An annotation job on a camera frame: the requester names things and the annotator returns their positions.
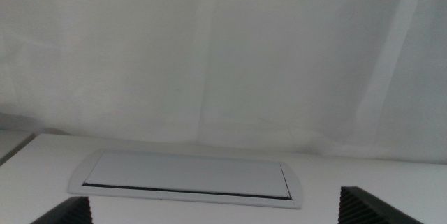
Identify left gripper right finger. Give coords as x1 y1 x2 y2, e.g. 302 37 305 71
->
337 186 425 224

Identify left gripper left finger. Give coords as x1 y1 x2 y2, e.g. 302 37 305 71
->
29 195 94 224

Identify white backdrop curtain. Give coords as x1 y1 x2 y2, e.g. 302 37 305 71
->
0 0 447 165

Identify silver table cable hatch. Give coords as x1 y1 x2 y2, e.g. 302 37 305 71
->
68 148 304 210

